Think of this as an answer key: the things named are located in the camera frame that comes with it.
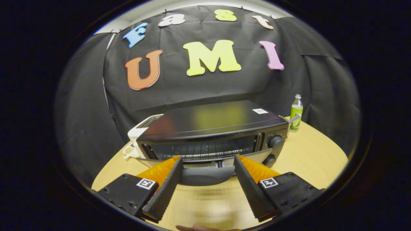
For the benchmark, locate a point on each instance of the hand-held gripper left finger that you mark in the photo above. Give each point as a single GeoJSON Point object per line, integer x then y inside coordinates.
{"type": "Point", "coordinates": [163, 192]}

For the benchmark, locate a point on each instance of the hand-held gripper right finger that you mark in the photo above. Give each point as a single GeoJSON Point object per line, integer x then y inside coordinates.
{"type": "Point", "coordinates": [250, 189]}

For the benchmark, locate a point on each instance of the black toaster oven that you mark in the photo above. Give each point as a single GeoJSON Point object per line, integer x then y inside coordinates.
{"type": "Point", "coordinates": [208, 120]}

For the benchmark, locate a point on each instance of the white slot toaster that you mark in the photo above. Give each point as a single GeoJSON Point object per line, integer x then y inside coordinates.
{"type": "Point", "coordinates": [138, 131]}

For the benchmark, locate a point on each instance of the green drink bottle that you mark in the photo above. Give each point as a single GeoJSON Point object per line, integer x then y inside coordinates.
{"type": "Point", "coordinates": [296, 115]}

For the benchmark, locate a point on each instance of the black backdrop cloth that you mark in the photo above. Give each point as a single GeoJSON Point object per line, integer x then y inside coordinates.
{"type": "Point", "coordinates": [179, 86]}

